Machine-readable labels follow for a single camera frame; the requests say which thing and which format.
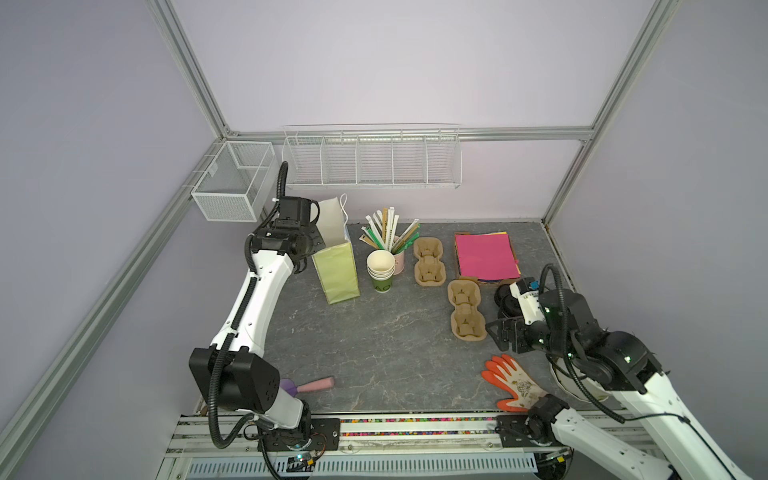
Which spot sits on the stack of black cup lids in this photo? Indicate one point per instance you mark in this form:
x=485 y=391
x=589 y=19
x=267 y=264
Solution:
x=507 y=299

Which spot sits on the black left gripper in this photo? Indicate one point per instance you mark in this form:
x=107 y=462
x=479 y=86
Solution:
x=318 y=243

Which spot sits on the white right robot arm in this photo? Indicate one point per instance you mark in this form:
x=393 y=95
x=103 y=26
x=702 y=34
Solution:
x=613 y=370

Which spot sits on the green white paper bag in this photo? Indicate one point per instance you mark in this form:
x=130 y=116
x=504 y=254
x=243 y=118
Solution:
x=335 y=263

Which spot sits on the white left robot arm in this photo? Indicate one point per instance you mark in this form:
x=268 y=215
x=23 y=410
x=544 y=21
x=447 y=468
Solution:
x=238 y=385

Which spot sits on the brown pulp cup carrier stack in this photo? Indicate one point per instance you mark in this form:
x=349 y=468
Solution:
x=429 y=270

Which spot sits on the orange white work glove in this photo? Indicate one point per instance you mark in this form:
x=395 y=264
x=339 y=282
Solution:
x=505 y=373

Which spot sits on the long white wire shelf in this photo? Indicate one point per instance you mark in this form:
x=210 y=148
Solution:
x=368 y=156

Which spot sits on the paper cups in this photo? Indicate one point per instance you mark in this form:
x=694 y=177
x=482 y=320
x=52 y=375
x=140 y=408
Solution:
x=381 y=266

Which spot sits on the bundle of wrapped straws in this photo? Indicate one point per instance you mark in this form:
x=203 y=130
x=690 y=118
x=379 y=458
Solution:
x=384 y=230

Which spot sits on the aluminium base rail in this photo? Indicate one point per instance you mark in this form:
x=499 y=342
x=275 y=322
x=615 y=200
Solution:
x=469 y=445

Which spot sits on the potted green plant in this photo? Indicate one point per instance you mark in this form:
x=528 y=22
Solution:
x=562 y=377

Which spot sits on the pink straw holder cup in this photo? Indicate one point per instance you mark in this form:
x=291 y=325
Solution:
x=399 y=262

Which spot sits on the small white wire basket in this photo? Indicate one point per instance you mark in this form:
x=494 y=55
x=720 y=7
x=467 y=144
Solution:
x=237 y=183

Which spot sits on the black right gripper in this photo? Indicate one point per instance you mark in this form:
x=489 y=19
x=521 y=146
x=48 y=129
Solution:
x=517 y=325

